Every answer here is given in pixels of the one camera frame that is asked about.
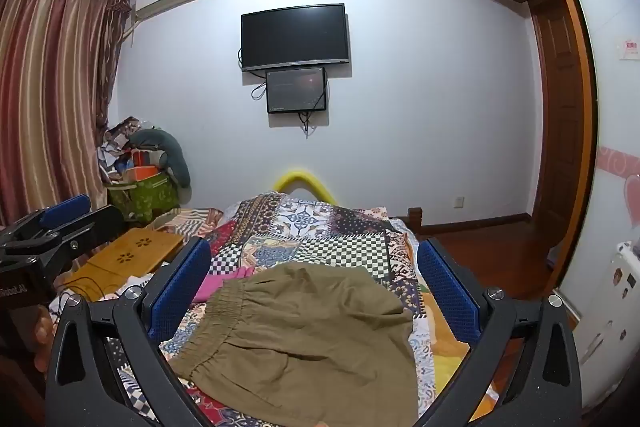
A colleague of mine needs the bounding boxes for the khaki pants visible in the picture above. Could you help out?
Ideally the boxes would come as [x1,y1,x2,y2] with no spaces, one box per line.
[170,262,420,427]

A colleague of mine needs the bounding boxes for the black wall television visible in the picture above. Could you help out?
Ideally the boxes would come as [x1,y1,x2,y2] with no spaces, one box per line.
[241,3,350,72]

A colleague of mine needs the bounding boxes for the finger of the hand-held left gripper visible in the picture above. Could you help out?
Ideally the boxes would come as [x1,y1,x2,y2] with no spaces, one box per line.
[0,194,92,253]
[30,205,124,275]

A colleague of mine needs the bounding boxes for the orange plush blanket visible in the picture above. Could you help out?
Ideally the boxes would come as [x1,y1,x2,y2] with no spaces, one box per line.
[410,277,501,413]

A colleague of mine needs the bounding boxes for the pile of paper clutter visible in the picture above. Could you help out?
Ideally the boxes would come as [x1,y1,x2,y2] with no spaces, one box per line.
[97,116,171,182]

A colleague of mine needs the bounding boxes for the striped red curtain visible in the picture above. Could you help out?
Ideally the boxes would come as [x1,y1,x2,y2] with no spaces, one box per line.
[0,0,136,228]

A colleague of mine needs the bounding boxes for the grey plush pillow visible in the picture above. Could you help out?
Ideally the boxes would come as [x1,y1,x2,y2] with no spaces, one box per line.
[131,128,192,188]

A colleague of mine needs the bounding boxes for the orange patterned quilt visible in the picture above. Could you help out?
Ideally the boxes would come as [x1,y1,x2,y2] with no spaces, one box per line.
[145,207,223,240]

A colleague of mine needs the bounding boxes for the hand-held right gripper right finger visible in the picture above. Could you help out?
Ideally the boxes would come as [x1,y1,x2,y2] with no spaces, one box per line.
[416,237,583,427]

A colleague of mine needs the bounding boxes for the wooden door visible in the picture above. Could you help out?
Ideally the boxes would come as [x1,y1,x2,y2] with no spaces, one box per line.
[530,2,576,228]

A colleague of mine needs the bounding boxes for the orange box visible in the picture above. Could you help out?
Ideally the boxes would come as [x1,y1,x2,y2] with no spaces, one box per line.
[125,166,162,182]

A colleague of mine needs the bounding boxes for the pink cloth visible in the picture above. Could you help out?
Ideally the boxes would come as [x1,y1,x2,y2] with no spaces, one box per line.
[192,264,256,303]

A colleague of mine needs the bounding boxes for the yellow foam bed guard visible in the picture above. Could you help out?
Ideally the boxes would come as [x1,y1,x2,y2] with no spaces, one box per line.
[272,167,341,208]

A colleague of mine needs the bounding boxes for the wooden lap desk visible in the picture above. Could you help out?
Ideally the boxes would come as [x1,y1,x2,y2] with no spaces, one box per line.
[65,227,187,295]

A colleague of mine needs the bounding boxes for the small black wall monitor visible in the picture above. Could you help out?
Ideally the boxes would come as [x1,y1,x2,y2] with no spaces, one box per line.
[265,67,328,114]

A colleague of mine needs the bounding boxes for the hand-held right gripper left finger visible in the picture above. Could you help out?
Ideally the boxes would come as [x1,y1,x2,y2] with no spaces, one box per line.
[45,237,213,427]

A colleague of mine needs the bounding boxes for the person's left hand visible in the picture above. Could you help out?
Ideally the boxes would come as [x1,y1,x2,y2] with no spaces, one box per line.
[30,307,56,373]

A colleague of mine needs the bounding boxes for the patchwork bedspread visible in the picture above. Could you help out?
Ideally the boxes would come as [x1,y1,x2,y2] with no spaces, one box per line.
[50,191,496,427]

